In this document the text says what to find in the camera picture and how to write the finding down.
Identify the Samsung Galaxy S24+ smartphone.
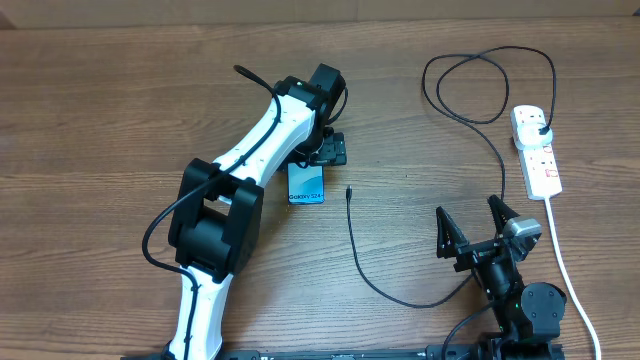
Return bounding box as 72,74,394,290
287,163,325,205

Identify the white charger plug adapter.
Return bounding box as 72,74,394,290
514,123,553,151

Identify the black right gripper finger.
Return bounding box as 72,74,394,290
436,207,469,258
487,195,519,234

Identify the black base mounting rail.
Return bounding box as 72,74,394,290
119,343,566,360

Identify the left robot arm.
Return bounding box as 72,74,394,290
162,64,347,359

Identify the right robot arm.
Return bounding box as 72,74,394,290
428,195,567,360

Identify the white power strip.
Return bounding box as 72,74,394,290
510,105,562,200

